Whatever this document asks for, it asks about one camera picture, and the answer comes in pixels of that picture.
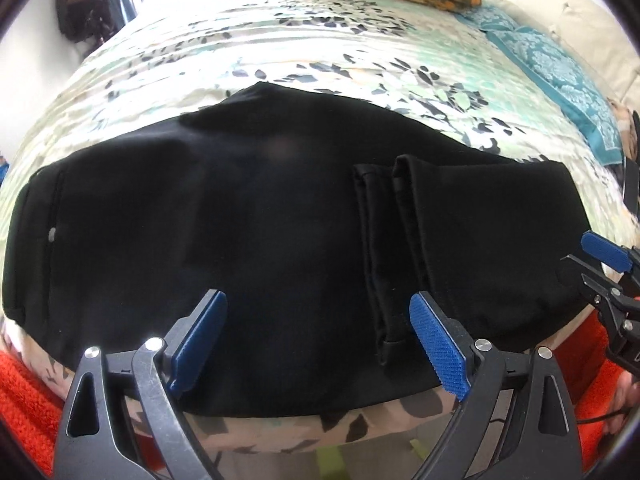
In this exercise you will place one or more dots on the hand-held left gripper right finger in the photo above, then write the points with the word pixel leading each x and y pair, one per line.
pixel 440 350

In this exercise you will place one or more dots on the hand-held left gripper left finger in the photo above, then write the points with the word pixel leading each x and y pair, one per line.
pixel 197 345

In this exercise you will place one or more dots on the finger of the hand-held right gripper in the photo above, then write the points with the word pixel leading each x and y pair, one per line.
pixel 606 251
pixel 597 282

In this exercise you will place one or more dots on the black pants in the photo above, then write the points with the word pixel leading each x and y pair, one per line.
pixel 225 235

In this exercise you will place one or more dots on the teal patterned pillow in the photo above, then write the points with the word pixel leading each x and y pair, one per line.
pixel 550 60

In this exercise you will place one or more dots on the cream padded headboard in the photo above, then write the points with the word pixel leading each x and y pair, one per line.
pixel 575 20

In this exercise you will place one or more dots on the floral leaf print bedsheet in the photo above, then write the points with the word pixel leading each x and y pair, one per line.
pixel 250 45

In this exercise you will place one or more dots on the dark hanging bag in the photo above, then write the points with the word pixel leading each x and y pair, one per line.
pixel 80 5

